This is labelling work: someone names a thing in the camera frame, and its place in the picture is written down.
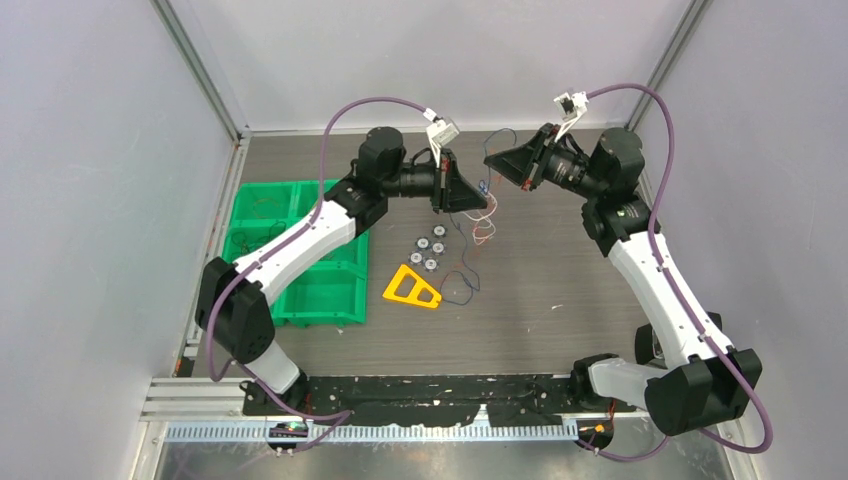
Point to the poker chip left lower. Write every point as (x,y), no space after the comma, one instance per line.
(416,258)

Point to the poker chip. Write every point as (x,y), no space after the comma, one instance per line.
(416,258)
(424,244)
(431,264)
(438,231)
(438,248)

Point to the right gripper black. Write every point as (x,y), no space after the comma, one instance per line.
(527,164)

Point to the poker chip bottom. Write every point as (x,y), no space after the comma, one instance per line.
(431,264)

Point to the poker chip right middle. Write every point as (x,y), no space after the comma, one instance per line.
(438,248)

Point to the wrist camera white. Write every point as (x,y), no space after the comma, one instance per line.
(440,133)
(572,106)

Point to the green compartment tray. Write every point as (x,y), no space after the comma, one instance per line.
(331,292)

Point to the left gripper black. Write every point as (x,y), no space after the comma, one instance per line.
(450,191)

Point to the poker chip top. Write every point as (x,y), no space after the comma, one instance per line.
(438,231)

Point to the poker chip left upper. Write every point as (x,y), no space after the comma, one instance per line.
(424,244)

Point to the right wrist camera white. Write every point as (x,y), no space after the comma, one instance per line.
(572,106)

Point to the yellow triangular plastic piece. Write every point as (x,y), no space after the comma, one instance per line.
(409,288)

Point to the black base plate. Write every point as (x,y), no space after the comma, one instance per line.
(444,400)

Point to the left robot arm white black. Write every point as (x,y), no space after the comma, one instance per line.
(234,299)

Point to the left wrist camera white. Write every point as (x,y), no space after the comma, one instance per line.
(440,133)

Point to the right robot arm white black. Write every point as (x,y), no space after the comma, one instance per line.
(688,374)

